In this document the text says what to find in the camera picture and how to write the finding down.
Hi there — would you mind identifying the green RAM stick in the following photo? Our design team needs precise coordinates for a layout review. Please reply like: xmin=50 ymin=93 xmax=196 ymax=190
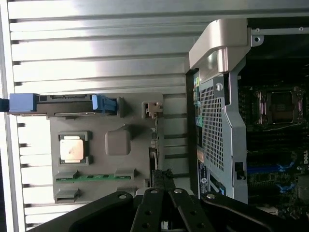
xmin=56 ymin=174 xmax=135 ymax=182

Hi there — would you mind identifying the blue expansion slot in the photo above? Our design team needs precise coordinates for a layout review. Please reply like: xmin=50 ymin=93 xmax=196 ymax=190
xmin=246 ymin=164 xmax=296 ymax=173

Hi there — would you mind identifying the green motherboard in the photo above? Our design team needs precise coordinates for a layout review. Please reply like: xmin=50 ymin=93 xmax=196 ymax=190
xmin=238 ymin=74 xmax=309 ymax=218

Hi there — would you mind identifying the silver CPU chip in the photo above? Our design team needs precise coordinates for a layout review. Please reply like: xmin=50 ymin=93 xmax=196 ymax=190
xmin=59 ymin=136 xmax=85 ymax=163

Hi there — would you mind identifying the gray printed parts rack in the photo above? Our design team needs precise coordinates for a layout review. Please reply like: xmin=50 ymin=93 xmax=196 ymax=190
xmin=47 ymin=91 xmax=165 ymax=204

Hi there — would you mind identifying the metal CPU socket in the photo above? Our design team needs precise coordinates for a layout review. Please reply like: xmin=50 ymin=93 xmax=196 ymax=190
xmin=257 ymin=88 xmax=304 ymax=127

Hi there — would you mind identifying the hard disk in blue carrier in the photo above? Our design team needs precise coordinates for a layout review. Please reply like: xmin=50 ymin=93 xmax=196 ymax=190
xmin=0 ymin=93 xmax=124 ymax=117

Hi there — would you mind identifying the open black PC case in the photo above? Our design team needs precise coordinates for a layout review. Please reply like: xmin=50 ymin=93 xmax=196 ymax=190
xmin=185 ymin=18 xmax=309 ymax=219

